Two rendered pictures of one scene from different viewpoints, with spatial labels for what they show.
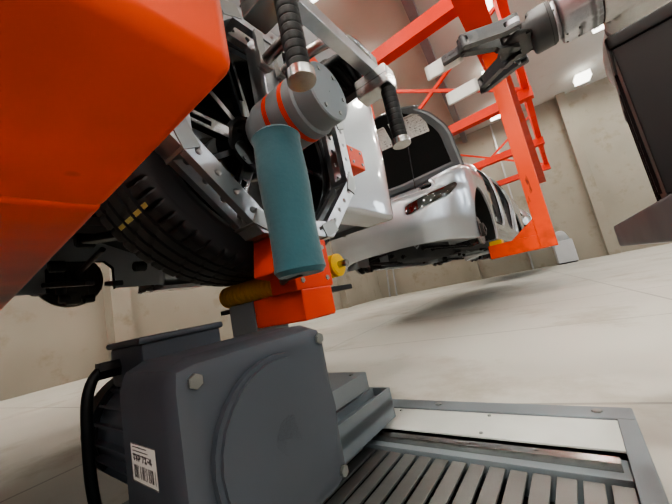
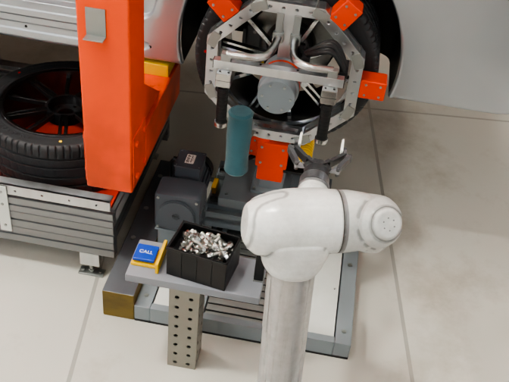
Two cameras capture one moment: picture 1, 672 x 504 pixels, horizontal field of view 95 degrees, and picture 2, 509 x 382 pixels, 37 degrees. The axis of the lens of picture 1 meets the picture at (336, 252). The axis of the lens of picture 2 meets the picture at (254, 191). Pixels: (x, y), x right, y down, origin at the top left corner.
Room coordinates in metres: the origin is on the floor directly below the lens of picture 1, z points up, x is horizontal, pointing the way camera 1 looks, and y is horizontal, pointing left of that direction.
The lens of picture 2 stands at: (-0.56, -1.88, 2.16)
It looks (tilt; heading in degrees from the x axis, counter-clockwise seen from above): 38 degrees down; 59
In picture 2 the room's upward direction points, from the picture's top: 6 degrees clockwise
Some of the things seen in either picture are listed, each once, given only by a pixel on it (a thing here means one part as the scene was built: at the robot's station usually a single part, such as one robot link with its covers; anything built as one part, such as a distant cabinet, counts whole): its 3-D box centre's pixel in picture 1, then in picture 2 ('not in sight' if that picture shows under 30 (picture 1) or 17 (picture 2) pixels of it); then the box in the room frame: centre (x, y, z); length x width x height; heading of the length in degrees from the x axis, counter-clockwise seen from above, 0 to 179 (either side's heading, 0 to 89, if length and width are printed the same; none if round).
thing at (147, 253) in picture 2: not in sight; (145, 254); (0.06, -0.22, 0.47); 0.07 x 0.07 x 0.02; 54
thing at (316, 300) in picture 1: (290, 283); (273, 151); (0.71, 0.12, 0.48); 0.16 x 0.12 x 0.17; 54
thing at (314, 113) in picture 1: (294, 116); (280, 82); (0.65, 0.03, 0.85); 0.21 x 0.14 x 0.14; 54
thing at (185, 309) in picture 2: not in sight; (185, 316); (0.18, -0.30, 0.21); 0.10 x 0.10 x 0.42; 54
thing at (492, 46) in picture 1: (488, 44); (304, 157); (0.52, -0.36, 0.83); 0.11 x 0.01 x 0.04; 93
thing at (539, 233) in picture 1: (494, 155); not in sight; (3.62, -2.15, 1.75); 0.68 x 0.16 x 2.45; 54
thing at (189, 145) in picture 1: (274, 131); (282, 72); (0.69, 0.09, 0.85); 0.54 x 0.07 x 0.54; 144
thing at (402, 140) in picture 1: (394, 115); (324, 121); (0.69, -0.20, 0.83); 0.04 x 0.04 x 0.16
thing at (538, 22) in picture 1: (525, 37); (316, 170); (0.52, -0.43, 0.83); 0.09 x 0.08 x 0.07; 53
